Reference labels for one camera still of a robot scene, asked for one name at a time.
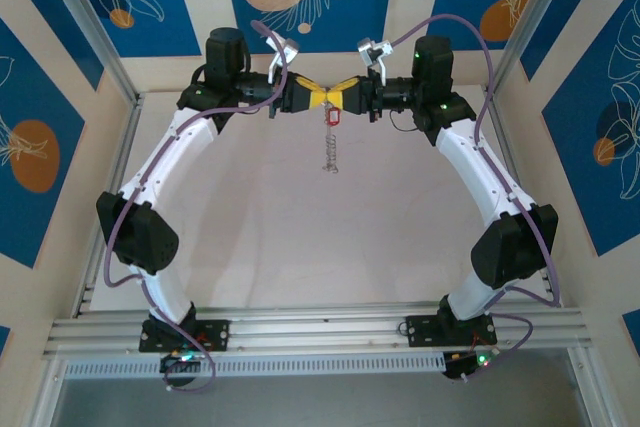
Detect black controller box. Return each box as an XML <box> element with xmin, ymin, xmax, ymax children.
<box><xmin>441</xmin><ymin>349</ymin><xmax>496</xmax><ymax>382</ymax></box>
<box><xmin>158</xmin><ymin>351</ymin><xmax>200</xmax><ymax>374</ymax></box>

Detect white slotted cable duct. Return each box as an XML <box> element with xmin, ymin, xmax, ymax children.
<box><xmin>63</xmin><ymin>354</ymin><xmax>447</xmax><ymax>379</ymax></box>

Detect silver keyring bundle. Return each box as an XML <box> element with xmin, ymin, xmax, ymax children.
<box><xmin>319</xmin><ymin>100</ymin><xmax>344</xmax><ymax>174</ymax></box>

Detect aluminium side rail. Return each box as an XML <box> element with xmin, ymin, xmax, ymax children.
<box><xmin>481</xmin><ymin>86</ymin><xmax>560</xmax><ymax>308</ymax></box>
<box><xmin>73</xmin><ymin>94</ymin><xmax>145</xmax><ymax>319</ymax></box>

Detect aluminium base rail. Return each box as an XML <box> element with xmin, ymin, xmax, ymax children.
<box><xmin>42</xmin><ymin>301</ymin><xmax>587</xmax><ymax>361</ymax></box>

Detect aluminium frame post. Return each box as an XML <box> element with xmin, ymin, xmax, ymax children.
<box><xmin>35</xmin><ymin>0</ymin><xmax>141</xmax><ymax>106</ymax></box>
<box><xmin>485</xmin><ymin>0</ymin><xmax>577</xmax><ymax>98</ymax></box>

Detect thin black cable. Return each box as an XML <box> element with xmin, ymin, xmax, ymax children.
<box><xmin>388</xmin><ymin>112</ymin><xmax>420</xmax><ymax>134</ymax></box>

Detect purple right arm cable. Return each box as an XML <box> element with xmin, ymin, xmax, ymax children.
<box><xmin>391</xmin><ymin>14</ymin><xmax>562</xmax><ymax>382</ymax></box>

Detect aluminium frame leg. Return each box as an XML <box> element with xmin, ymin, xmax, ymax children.
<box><xmin>27</xmin><ymin>354</ymin><xmax>69</xmax><ymax>427</ymax></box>
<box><xmin>567</xmin><ymin>346</ymin><xmax>619</xmax><ymax>427</ymax></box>

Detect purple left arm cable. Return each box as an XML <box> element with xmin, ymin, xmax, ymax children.
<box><xmin>102</xmin><ymin>20</ymin><xmax>294</xmax><ymax>394</ymax></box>

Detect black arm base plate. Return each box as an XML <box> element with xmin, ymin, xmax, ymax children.
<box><xmin>138</xmin><ymin>319</ymin><xmax>232</xmax><ymax>354</ymax></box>
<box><xmin>404</xmin><ymin>314</ymin><xmax>500</xmax><ymax>348</ymax></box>

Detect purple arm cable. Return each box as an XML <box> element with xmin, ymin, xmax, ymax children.
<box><xmin>391</xmin><ymin>14</ymin><xmax>562</xmax><ymax>382</ymax></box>
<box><xmin>102</xmin><ymin>20</ymin><xmax>294</xmax><ymax>394</ymax></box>

